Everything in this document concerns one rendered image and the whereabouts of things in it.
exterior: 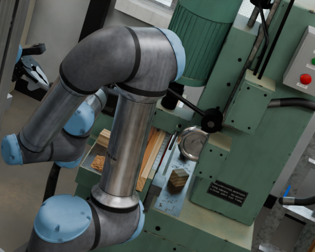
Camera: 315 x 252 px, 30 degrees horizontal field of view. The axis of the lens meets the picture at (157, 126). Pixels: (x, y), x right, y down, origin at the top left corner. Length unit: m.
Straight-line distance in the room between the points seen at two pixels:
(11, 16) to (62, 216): 0.48
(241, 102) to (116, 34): 0.57
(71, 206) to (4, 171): 1.77
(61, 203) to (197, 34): 0.65
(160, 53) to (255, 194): 0.79
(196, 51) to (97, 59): 0.61
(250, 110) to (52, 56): 2.11
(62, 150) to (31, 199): 1.49
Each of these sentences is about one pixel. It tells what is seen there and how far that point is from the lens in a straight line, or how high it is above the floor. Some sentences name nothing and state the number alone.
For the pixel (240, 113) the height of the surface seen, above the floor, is 1.20.
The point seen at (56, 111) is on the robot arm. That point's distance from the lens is 1.28.
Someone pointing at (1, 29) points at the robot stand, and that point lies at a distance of 1.03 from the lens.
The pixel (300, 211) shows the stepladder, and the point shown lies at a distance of 2.73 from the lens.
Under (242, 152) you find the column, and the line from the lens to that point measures 1.80.
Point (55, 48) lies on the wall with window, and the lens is 3.56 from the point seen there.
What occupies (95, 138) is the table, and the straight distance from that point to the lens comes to 1.91.
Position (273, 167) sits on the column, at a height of 1.04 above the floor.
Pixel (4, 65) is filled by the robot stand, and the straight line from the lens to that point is 1.08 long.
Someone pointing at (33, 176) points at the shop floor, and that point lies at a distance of 3.10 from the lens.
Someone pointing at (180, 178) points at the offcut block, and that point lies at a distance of 1.94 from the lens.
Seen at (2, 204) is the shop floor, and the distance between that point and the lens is 2.90.
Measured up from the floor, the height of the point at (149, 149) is 0.94.
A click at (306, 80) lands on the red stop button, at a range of 1.62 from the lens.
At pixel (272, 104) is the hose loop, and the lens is 1.67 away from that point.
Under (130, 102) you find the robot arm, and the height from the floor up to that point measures 1.30.
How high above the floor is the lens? 1.90
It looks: 29 degrees down
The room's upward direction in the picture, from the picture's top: 22 degrees clockwise
